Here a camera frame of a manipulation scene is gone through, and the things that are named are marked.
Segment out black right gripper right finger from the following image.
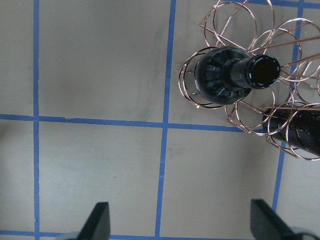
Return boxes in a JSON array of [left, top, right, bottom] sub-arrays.
[[250, 199, 318, 240]]

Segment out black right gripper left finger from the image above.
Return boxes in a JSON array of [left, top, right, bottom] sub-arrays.
[[58, 202, 111, 240]]

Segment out dark wine bottle right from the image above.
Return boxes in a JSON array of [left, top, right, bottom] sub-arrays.
[[262, 109, 320, 156]]

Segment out dark wine bottle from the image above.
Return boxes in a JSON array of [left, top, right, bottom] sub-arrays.
[[194, 46, 281, 105], [262, 109, 320, 156]]

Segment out dark wine bottle left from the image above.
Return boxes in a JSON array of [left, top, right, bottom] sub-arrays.
[[194, 46, 281, 105]]

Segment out copper wire bottle basket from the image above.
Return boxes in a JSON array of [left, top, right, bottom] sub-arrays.
[[177, 0, 320, 161]]

